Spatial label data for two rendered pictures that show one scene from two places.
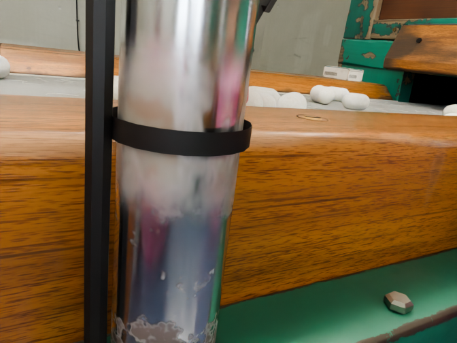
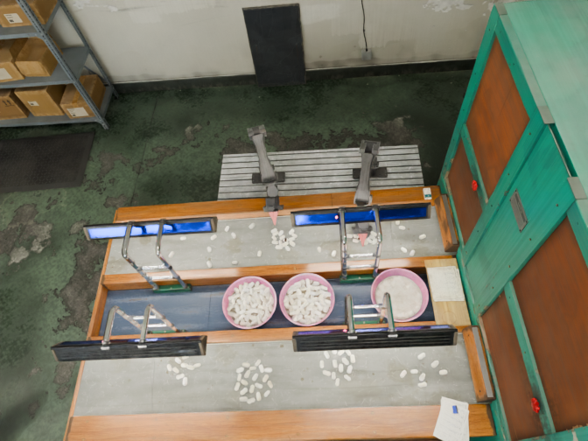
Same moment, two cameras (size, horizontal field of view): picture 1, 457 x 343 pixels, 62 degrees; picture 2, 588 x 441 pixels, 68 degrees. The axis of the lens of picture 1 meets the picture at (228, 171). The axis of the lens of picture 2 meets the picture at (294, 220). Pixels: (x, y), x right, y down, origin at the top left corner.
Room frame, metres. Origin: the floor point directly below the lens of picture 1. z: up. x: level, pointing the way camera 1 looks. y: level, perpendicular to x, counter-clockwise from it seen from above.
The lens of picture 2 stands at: (-0.70, -0.38, 2.76)
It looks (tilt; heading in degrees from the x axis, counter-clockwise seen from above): 59 degrees down; 40
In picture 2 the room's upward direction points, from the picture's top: 11 degrees counter-clockwise
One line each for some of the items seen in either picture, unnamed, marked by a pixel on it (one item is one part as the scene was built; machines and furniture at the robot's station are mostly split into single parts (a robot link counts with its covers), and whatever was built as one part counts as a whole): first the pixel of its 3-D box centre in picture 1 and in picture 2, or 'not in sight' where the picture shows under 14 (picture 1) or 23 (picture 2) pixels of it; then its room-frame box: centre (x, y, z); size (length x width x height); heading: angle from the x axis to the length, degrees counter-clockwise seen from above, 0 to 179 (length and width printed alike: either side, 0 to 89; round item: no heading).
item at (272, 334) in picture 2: not in sight; (274, 337); (-0.35, 0.17, 0.71); 1.81 x 0.05 x 0.11; 121
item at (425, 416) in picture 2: not in sight; (274, 427); (-0.69, -0.03, 0.67); 1.81 x 0.12 x 0.19; 121
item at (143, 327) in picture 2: not in sight; (148, 339); (-0.66, 0.62, 0.90); 0.20 x 0.19 x 0.45; 121
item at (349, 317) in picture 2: not in sight; (367, 329); (-0.17, -0.22, 0.90); 0.20 x 0.19 x 0.45; 121
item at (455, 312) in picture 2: not in sight; (446, 290); (0.21, -0.45, 0.77); 0.33 x 0.15 x 0.01; 31
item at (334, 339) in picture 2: not in sight; (373, 336); (-0.23, -0.26, 1.08); 0.62 x 0.08 x 0.07; 121
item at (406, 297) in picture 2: not in sight; (398, 297); (0.09, -0.27, 0.71); 0.22 x 0.22 x 0.06
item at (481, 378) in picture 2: not in sight; (478, 362); (-0.06, -0.67, 0.83); 0.30 x 0.06 x 0.07; 31
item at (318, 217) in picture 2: not in sight; (360, 212); (0.25, 0.02, 1.08); 0.62 x 0.08 x 0.07; 121
